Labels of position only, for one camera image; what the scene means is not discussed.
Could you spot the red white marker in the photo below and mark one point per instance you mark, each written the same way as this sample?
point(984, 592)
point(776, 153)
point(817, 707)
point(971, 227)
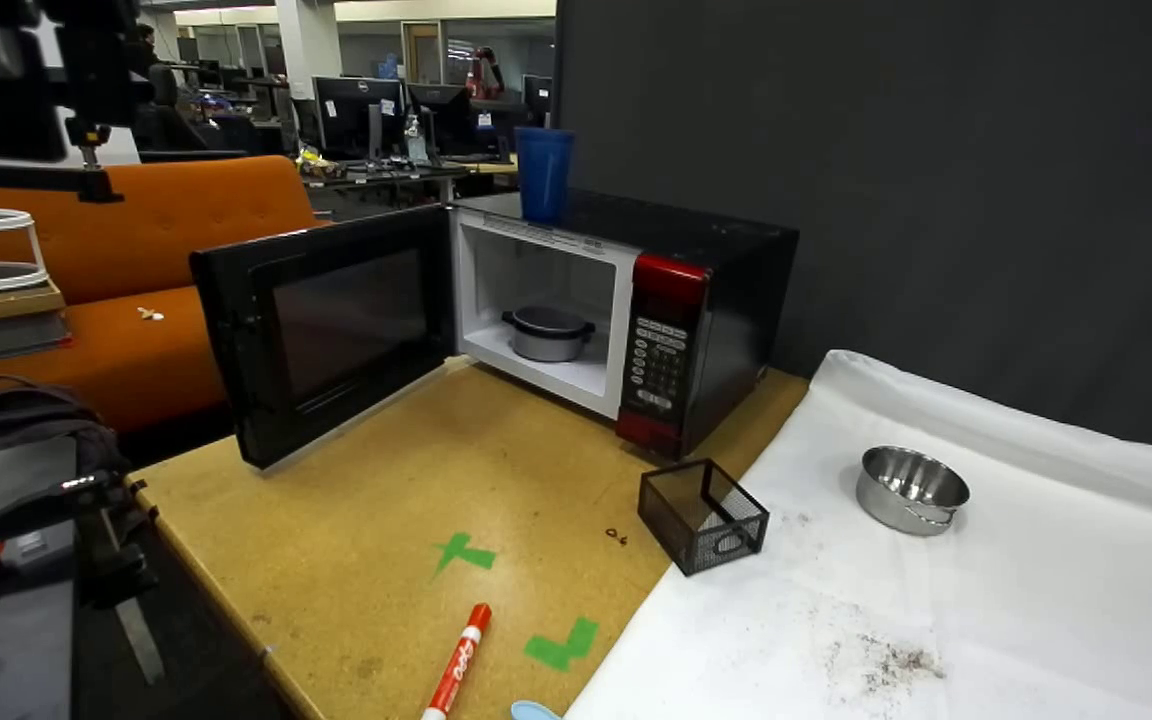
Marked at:
point(458, 667)

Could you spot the blue plastic cup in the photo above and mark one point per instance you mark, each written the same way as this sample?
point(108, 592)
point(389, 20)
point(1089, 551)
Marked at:
point(547, 156)

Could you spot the grey bowl in microwave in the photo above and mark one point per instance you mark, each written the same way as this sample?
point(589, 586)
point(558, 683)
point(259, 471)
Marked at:
point(547, 333)

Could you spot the black red microwave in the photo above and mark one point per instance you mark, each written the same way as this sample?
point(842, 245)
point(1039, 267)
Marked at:
point(680, 304)

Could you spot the small black transparent box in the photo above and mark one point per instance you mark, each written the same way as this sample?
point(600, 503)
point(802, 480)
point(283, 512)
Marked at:
point(702, 516)

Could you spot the black computer monitor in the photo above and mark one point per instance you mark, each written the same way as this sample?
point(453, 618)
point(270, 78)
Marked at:
point(358, 116)

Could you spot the round metal bowl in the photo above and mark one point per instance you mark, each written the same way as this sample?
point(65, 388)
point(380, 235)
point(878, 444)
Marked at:
point(909, 492)

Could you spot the light blue plastic spoon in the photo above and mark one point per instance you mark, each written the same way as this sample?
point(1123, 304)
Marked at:
point(531, 711)

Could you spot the orange sofa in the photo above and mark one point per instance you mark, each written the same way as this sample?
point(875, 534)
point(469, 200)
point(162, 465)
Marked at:
point(139, 344)

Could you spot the black clamp stand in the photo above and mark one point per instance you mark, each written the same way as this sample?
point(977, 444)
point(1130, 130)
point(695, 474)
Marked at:
point(112, 565)

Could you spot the white cloth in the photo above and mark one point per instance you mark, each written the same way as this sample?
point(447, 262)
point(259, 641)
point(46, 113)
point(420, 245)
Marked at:
point(1035, 606)

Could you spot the black backpack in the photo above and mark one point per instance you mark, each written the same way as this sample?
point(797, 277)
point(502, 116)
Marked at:
point(57, 459)

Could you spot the black camera on stand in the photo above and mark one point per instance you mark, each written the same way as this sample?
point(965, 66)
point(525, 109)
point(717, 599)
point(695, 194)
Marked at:
point(69, 73)

